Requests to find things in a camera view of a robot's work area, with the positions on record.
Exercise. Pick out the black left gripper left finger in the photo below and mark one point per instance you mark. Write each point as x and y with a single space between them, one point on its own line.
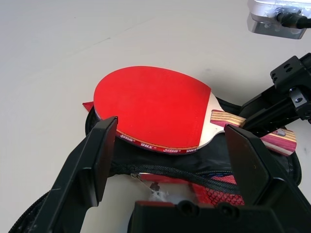
97 160

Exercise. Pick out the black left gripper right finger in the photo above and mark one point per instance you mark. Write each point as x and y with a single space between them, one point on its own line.
250 162

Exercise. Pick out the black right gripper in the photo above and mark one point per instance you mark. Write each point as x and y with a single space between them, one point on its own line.
308 72

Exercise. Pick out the red black paddle case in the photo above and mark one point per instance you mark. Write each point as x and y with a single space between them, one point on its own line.
184 161

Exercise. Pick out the red ping-pong paddle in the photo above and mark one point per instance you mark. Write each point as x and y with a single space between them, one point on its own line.
155 109

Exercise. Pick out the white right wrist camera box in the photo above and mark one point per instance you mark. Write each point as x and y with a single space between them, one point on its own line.
262 24

